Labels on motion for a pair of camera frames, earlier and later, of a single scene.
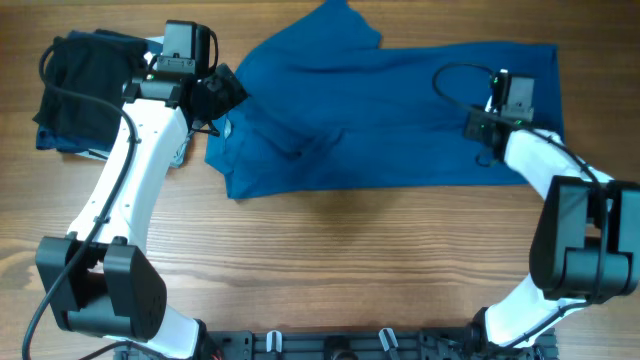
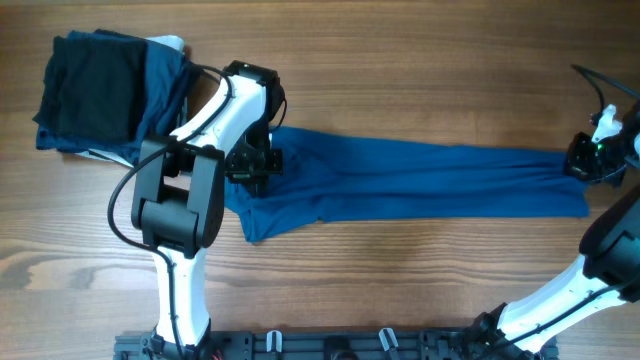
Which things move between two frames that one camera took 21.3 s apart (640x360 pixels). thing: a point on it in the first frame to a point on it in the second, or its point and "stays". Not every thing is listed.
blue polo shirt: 330,109 to 325,178
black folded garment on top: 96,64 stays
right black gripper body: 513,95 to 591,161
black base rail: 350,344 stays
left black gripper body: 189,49 to 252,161
